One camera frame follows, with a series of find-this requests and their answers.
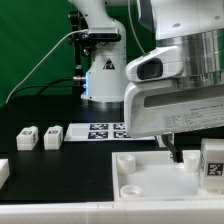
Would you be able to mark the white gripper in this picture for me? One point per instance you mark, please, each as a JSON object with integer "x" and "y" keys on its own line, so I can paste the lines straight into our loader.
{"x": 160, "y": 107}

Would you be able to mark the white square tabletop part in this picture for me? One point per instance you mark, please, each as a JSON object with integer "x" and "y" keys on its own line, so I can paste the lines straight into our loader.
{"x": 153, "y": 176}

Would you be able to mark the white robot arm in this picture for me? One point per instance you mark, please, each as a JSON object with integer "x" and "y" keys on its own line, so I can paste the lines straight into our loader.
{"x": 178, "y": 86}

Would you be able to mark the white front obstacle bar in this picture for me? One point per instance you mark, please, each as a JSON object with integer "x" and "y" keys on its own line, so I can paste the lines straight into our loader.
{"x": 126, "y": 212}

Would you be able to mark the white obstacle bar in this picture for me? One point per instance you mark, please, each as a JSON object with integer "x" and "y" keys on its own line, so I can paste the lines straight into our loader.
{"x": 4, "y": 171}
{"x": 126, "y": 212}

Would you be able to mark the white fiducial marker plate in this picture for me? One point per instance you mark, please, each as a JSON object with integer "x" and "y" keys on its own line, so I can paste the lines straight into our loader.
{"x": 83, "y": 132}

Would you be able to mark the white left obstacle bar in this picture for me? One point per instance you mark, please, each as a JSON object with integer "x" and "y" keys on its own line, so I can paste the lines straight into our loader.
{"x": 4, "y": 171}

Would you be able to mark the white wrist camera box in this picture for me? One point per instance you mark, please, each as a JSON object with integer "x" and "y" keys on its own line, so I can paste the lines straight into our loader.
{"x": 160, "y": 63}

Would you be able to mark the black camera stand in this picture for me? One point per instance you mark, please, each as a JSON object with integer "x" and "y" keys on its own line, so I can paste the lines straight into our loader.
{"x": 81, "y": 43}

